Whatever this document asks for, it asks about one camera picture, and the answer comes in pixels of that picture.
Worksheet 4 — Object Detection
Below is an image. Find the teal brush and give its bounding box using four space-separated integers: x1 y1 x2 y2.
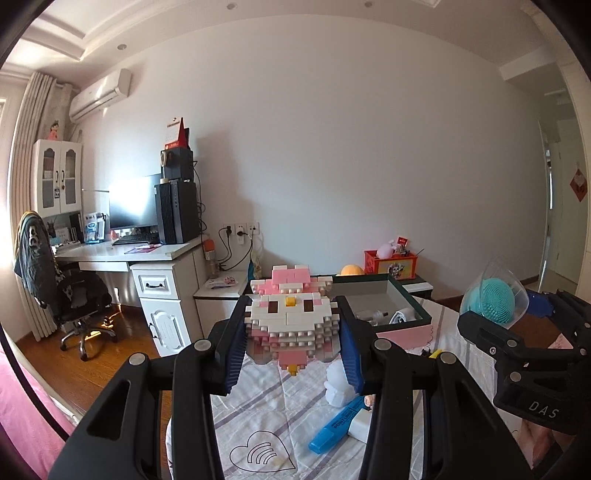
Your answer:
459 256 531 330

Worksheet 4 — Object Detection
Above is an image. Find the doll with white cat hat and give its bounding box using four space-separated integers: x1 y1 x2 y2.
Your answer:
325 362 377 409

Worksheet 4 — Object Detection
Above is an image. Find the blue highlighter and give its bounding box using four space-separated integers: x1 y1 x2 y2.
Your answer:
308 397 365 454

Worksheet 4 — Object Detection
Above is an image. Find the white glass-door cabinet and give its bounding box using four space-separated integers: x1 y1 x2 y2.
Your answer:
31 138 84 217

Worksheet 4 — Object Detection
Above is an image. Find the black office chair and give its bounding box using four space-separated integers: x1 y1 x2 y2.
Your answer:
46 270 118 361

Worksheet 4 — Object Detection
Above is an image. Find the pink blanket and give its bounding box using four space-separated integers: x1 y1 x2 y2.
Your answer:
0 346 79 480

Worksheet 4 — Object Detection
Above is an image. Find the pink storage box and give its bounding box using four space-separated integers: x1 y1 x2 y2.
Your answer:
323 273 433 348

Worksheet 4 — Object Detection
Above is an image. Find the dark printed jacket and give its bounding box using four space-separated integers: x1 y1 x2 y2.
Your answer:
13 211 70 310

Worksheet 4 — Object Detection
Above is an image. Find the red door decoration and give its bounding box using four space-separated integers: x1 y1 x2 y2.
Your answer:
570 168 590 197

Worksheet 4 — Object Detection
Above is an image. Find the blue white package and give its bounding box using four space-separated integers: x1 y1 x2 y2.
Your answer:
83 211 106 243

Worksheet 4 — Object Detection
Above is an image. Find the white charger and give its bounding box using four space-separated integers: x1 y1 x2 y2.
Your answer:
348 411 375 444

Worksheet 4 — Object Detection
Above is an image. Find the pink printed quilt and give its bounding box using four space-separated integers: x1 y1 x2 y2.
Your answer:
547 330 575 352

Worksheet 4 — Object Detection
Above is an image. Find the black power cable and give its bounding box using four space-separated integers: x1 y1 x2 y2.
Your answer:
218 226 254 271

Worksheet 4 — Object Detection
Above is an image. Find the person's right hand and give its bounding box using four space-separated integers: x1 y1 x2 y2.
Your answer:
519 413 575 469

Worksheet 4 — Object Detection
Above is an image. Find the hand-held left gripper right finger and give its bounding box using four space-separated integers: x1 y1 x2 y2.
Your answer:
332 295 532 480

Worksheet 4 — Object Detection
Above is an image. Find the black computer monitor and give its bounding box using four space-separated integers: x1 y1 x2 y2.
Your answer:
108 174 162 232

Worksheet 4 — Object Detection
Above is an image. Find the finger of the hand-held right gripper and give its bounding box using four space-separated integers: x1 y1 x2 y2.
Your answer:
526 288 591 349
457 310 532 370

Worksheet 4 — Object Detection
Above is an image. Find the cream wardrobe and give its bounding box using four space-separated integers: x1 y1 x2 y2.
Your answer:
499 28 591 287

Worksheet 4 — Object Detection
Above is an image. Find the white air conditioner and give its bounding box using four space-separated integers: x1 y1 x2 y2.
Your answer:
69 68 132 123

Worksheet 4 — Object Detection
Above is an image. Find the white desk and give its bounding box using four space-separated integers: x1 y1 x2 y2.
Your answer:
51 235 206 358

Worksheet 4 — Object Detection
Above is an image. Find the black white nightstand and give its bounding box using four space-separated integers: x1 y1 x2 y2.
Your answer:
402 274 435 301

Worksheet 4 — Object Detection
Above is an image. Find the pink white block figure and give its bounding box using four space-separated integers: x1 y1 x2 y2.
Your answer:
244 264 343 377

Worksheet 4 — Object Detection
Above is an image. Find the bottle with orange label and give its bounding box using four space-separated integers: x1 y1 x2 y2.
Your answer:
203 237 219 278

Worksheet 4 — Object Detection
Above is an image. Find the black computer tower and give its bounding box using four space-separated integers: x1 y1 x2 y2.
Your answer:
154 180 201 245

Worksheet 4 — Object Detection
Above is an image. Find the red white calendar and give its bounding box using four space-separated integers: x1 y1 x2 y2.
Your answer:
166 117 190 149

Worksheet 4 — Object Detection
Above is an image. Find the low white side table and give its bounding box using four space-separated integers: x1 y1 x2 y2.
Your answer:
193 270 252 342

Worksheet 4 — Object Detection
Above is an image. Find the beige curtain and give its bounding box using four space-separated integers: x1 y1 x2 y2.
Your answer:
9 71 75 342

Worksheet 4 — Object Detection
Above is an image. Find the black speaker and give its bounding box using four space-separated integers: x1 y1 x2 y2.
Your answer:
160 147 195 182

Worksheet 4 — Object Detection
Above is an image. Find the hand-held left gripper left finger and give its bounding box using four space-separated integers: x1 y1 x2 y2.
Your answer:
48 295 252 480

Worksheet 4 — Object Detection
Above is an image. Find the red panda print box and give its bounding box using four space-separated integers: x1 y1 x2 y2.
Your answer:
364 249 420 281

